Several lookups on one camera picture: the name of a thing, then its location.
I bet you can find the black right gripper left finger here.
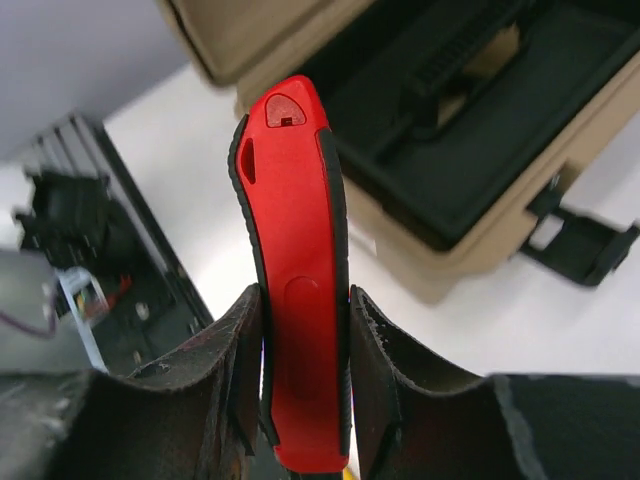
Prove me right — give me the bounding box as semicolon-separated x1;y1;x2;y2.
1;285;261;479

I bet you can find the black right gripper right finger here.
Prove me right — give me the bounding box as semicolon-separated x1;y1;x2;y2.
350;287;639;479

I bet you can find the red utility knife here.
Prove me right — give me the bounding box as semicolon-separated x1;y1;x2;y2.
228;75;351;476

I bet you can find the tan plastic tool box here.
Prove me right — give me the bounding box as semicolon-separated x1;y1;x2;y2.
160;1;639;303

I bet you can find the black tool box tray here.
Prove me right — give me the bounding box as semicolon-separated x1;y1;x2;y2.
299;1;639;251

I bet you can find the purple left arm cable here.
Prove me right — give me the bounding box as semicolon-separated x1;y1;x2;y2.
0;309;56;341

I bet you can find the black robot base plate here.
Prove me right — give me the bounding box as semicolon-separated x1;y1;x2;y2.
12;113;213;375

